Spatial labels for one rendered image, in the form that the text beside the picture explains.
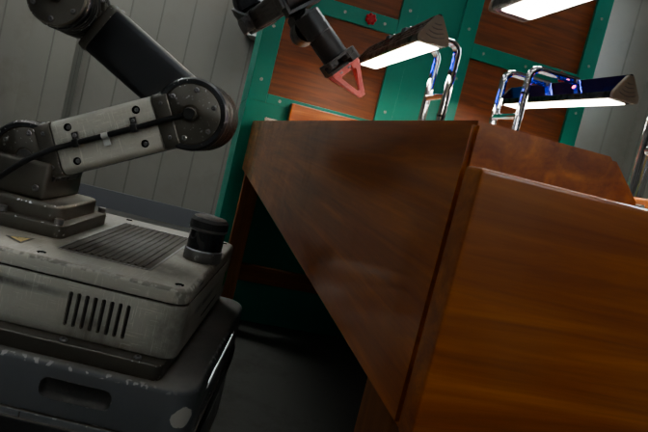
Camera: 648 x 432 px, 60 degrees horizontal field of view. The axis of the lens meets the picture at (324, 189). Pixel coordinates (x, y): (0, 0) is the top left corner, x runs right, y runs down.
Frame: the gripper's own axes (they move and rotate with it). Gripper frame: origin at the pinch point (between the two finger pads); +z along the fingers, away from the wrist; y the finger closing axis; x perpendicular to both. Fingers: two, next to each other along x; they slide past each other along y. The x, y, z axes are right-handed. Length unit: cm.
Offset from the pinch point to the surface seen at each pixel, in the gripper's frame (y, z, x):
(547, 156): -88, 0, 14
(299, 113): 87, 2, 2
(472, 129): -88, -4, 17
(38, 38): 273, -120, 86
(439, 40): 15.4, 2.9, -27.3
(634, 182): -44, 31, -16
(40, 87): 272, -96, 104
